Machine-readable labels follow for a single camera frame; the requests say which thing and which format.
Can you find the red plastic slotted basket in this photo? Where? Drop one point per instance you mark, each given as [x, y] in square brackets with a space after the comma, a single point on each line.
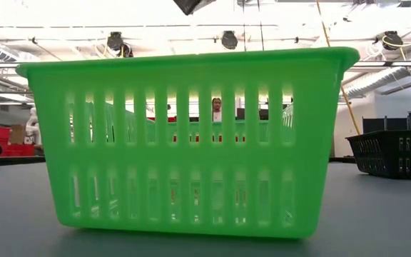
[217, 138]

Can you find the green plastic slotted basket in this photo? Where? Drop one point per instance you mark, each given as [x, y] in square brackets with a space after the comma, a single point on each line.
[198, 157]

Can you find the black plastic slotted basket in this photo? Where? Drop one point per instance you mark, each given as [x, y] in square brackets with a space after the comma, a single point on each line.
[387, 172]

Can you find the person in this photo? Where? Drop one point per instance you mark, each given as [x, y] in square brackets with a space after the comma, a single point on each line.
[217, 107]

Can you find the white figure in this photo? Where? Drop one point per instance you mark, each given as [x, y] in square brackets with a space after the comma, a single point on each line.
[33, 125]

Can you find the red storage crates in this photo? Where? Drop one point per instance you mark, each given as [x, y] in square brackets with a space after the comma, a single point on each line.
[20, 150]

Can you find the blue-grey table mat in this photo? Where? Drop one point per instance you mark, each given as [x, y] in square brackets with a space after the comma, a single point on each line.
[369, 221]

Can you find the cardboard box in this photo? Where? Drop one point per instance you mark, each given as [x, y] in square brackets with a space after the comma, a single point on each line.
[17, 135]

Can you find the silver ventilation duct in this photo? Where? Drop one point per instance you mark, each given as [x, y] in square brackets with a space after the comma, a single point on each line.
[387, 76]

